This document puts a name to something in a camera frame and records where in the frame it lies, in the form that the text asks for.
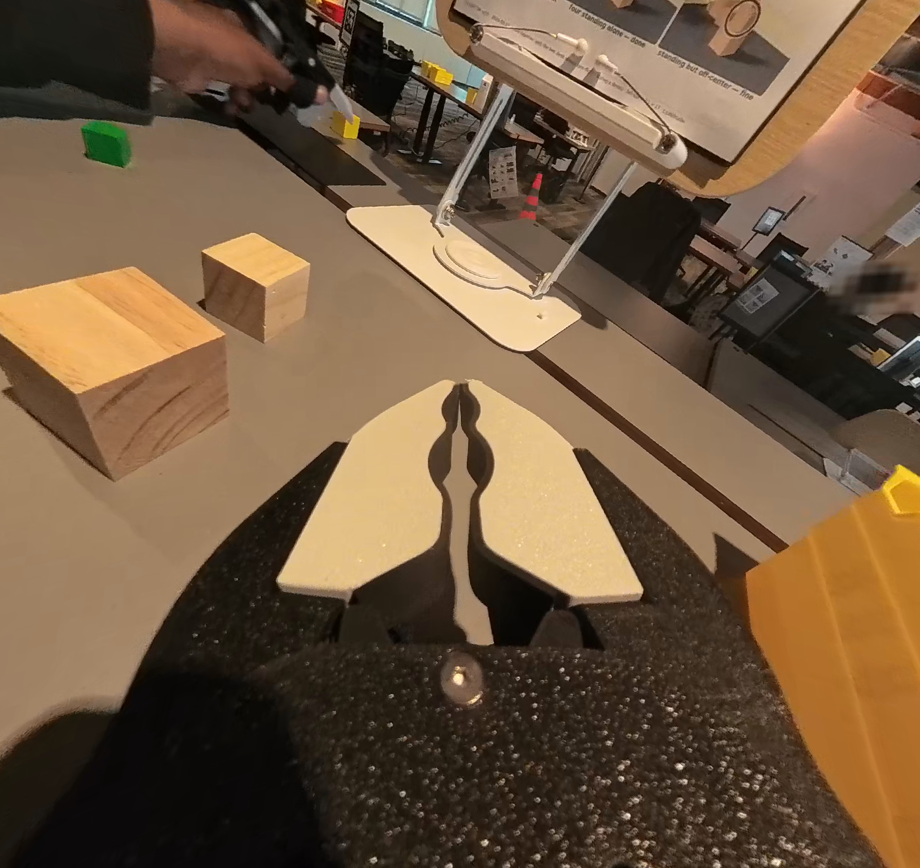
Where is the person's left forearm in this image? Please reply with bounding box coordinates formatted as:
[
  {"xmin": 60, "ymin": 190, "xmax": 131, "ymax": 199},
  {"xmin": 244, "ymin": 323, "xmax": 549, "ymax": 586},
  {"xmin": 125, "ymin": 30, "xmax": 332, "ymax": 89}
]
[{"xmin": 0, "ymin": 0, "xmax": 158, "ymax": 126}]

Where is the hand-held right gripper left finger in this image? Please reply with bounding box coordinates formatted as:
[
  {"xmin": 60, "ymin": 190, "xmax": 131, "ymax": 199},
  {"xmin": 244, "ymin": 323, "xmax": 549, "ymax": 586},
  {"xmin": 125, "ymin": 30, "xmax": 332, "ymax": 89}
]
[{"xmin": 276, "ymin": 379, "xmax": 461, "ymax": 603}]

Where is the small green cube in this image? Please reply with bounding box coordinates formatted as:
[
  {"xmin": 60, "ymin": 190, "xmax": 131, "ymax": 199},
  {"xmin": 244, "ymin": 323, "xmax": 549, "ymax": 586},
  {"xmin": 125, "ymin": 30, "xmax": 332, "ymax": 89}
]
[{"xmin": 80, "ymin": 121, "xmax": 135, "ymax": 168}]

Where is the wood-framed instruction poster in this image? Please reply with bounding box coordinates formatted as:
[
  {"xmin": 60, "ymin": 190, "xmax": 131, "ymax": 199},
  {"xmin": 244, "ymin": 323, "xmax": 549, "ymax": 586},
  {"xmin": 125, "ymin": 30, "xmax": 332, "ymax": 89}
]
[{"xmin": 436, "ymin": 0, "xmax": 920, "ymax": 198}]

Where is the small printed floor sign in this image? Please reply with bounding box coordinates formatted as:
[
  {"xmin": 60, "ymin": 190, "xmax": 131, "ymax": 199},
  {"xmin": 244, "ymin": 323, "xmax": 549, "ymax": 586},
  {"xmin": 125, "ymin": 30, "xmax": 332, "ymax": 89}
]
[{"xmin": 488, "ymin": 145, "xmax": 519, "ymax": 200}]

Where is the black padded chair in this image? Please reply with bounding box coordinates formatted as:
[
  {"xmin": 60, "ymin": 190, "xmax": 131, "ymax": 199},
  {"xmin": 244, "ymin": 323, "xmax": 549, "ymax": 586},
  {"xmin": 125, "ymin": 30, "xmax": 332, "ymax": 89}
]
[{"xmin": 581, "ymin": 181, "xmax": 703, "ymax": 303}]

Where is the person's left hand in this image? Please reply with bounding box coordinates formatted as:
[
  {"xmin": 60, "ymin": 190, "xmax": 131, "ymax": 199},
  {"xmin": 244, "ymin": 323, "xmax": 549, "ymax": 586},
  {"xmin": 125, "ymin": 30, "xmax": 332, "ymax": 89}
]
[{"xmin": 151, "ymin": 0, "xmax": 297, "ymax": 114}]

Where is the large wooden cube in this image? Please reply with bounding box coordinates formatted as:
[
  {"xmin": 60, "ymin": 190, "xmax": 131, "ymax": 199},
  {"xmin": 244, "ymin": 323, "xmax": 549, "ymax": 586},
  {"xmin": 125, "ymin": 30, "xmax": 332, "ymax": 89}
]
[{"xmin": 0, "ymin": 266, "xmax": 230, "ymax": 481}]

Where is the dark floor sign stand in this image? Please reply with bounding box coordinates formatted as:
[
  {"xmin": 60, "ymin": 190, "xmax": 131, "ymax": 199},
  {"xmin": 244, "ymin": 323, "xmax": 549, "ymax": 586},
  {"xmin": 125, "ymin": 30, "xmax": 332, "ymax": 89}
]
[{"xmin": 717, "ymin": 250, "xmax": 822, "ymax": 353}]

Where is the white lamp stand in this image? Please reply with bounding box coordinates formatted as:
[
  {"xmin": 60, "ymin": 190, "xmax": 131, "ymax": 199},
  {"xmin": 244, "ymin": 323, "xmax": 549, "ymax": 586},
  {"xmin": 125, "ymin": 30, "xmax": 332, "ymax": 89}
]
[{"xmin": 345, "ymin": 19, "xmax": 690, "ymax": 354}]

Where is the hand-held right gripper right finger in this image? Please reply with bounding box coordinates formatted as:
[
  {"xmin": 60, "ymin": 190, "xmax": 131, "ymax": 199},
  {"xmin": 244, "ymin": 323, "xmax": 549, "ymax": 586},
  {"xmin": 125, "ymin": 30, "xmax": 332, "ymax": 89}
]
[{"xmin": 460, "ymin": 378, "xmax": 644, "ymax": 606}]

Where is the orange plastic part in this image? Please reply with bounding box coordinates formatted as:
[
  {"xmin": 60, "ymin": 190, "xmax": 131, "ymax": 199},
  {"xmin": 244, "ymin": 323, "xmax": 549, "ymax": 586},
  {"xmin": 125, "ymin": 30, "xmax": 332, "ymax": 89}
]
[{"xmin": 743, "ymin": 464, "xmax": 920, "ymax": 868}]

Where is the medium wooden cube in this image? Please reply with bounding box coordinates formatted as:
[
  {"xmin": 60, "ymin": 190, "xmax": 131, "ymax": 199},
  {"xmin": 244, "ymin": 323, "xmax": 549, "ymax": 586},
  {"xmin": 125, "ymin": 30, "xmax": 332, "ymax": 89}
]
[{"xmin": 200, "ymin": 232, "xmax": 312, "ymax": 343}]

